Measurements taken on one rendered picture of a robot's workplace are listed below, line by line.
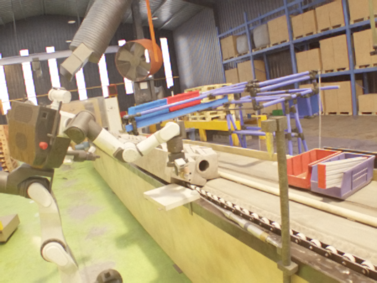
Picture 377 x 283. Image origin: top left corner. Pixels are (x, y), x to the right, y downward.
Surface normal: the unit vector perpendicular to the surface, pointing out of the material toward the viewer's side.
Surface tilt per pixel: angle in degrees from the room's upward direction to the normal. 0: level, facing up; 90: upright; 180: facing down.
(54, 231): 90
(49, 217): 114
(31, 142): 89
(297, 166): 88
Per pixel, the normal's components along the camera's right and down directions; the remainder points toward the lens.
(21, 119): -0.24, -0.06
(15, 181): 0.47, 0.10
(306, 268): -0.87, 0.22
